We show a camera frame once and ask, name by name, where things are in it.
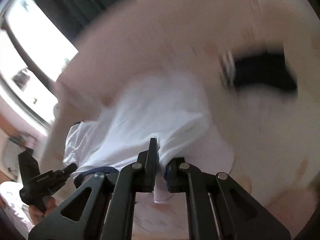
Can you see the person's left hand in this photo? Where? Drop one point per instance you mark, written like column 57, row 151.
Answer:
column 48, row 205

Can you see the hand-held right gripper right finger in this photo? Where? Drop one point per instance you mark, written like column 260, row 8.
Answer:
column 175, row 177

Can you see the folded navy garment white stripes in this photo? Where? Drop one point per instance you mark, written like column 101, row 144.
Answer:
column 262, row 72

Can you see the white shirt with navy trim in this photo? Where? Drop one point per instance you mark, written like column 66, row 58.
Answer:
column 150, row 110

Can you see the pink cat printed blanket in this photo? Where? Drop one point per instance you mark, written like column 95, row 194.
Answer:
column 175, row 30

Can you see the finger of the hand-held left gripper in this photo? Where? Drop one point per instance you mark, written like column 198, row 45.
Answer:
column 68, row 171

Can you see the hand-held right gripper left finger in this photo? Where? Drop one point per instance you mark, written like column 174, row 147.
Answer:
column 147, row 170

